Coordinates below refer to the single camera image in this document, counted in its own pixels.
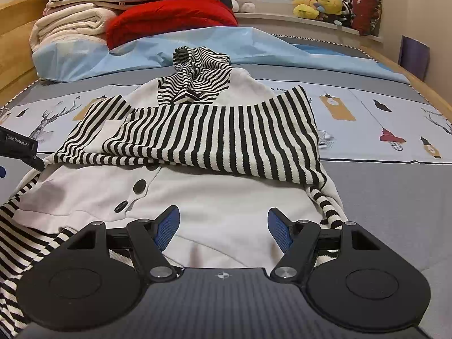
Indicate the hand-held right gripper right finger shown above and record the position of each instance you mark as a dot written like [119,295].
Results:
[279,232]

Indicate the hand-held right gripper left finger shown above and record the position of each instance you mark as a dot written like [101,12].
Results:
[167,226]

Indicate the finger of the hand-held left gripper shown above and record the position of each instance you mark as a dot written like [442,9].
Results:
[33,163]

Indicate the black white striped hooded jacket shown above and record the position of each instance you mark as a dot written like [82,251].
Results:
[197,137]

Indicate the cream folded blanket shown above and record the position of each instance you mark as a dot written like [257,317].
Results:
[70,24]

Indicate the light blue duvet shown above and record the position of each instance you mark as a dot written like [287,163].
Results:
[219,47]

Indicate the red folded blanket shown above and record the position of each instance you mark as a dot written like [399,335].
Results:
[169,19]

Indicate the white windowsill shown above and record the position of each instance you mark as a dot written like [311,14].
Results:
[282,19]

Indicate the purple flat board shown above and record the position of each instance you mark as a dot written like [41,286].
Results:
[414,56]

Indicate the yellow duck plush toy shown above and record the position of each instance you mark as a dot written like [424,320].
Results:
[305,5]

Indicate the yellow bear plush toy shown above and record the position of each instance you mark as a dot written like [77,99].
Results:
[328,5]

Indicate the red patterned cushion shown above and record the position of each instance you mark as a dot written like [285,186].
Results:
[368,10]

